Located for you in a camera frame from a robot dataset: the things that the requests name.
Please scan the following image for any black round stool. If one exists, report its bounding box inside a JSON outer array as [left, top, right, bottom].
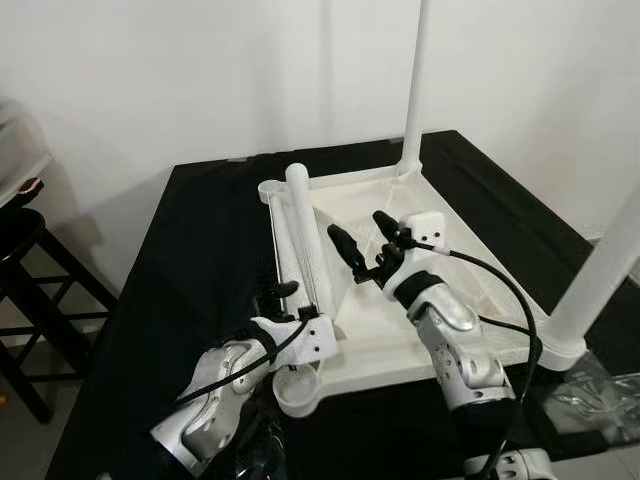
[[0, 205, 117, 426]]

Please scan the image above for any white plastic children tabletop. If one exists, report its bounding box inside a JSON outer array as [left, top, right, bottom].
[[258, 165, 588, 419]]

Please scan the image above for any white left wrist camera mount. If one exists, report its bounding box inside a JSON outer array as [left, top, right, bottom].
[[250, 315, 337, 368]]

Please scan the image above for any clear plastic tape strip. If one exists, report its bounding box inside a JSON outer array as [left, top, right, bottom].
[[238, 400, 293, 480], [545, 355, 640, 443]]

